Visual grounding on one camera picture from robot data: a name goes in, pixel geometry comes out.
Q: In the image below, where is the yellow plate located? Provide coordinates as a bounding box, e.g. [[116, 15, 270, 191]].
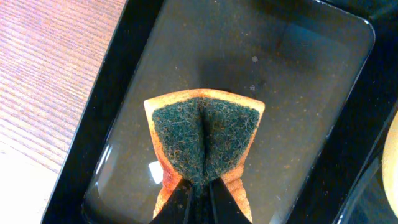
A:
[[382, 114, 398, 217]]

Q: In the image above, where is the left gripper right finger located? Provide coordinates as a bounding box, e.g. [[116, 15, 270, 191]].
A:
[[210, 178, 251, 224]]

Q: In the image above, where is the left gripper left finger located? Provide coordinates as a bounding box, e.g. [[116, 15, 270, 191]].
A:
[[150, 179, 193, 224]]

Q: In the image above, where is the green and orange sponge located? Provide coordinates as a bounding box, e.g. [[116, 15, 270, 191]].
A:
[[144, 89, 265, 223]]

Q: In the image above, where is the black rectangular tray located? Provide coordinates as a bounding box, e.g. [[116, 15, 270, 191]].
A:
[[40, 0, 398, 224]]

